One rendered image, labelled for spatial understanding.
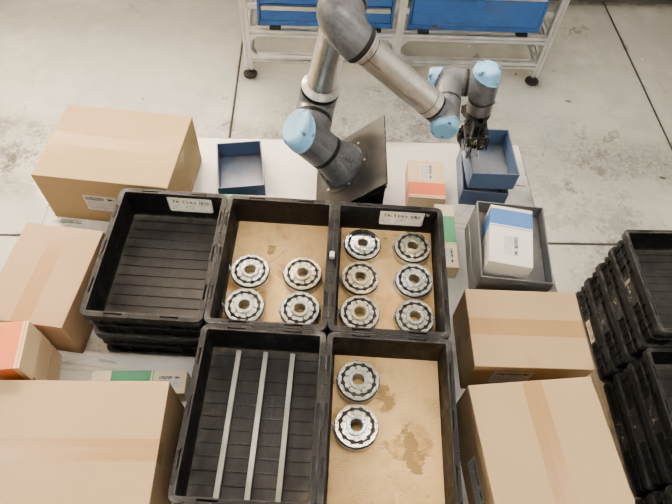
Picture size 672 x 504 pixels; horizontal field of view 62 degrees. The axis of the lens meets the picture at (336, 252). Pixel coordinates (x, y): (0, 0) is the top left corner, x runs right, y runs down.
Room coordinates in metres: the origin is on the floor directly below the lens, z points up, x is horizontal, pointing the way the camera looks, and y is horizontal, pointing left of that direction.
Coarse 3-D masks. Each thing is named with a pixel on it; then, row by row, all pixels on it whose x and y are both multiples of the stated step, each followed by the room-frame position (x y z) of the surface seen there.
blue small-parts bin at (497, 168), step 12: (492, 132) 1.40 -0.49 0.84; (504, 132) 1.40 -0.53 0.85; (492, 144) 1.40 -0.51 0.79; (504, 144) 1.38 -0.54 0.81; (468, 156) 1.27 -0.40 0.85; (480, 156) 1.33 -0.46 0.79; (492, 156) 1.34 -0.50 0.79; (504, 156) 1.34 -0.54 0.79; (468, 168) 1.24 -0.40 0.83; (480, 168) 1.28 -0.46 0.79; (492, 168) 1.28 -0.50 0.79; (504, 168) 1.29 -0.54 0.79; (516, 168) 1.24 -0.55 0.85; (468, 180) 1.21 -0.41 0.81; (480, 180) 1.20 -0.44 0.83; (492, 180) 1.20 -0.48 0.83; (504, 180) 1.20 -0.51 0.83; (516, 180) 1.20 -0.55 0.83
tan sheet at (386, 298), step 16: (384, 240) 0.94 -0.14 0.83; (384, 256) 0.88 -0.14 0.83; (384, 272) 0.83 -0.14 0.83; (432, 272) 0.84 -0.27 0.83; (384, 288) 0.78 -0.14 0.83; (432, 288) 0.79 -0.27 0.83; (384, 304) 0.73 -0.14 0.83; (432, 304) 0.74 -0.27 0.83; (384, 320) 0.68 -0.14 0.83; (416, 320) 0.68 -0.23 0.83
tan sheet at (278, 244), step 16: (240, 224) 0.96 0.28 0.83; (256, 224) 0.96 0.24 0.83; (272, 224) 0.97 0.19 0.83; (288, 224) 0.97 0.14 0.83; (240, 240) 0.90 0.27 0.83; (256, 240) 0.90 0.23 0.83; (272, 240) 0.91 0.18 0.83; (288, 240) 0.91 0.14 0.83; (304, 240) 0.92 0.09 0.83; (320, 240) 0.92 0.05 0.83; (240, 256) 0.85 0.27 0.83; (272, 256) 0.85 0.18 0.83; (288, 256) 0.86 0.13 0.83; (304, 256) 0.86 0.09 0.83; (320, 256) 0.87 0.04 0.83; (272, 272) 0.80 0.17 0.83; (272, 288) 0.75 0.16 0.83; (320, 288) 0.76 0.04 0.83; (224, 304) 0.69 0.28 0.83; (272, 304) 0.70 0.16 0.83; (320, 304) 0.71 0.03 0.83; (272, 320) 0.66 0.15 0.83; (320, 320) 0.67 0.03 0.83
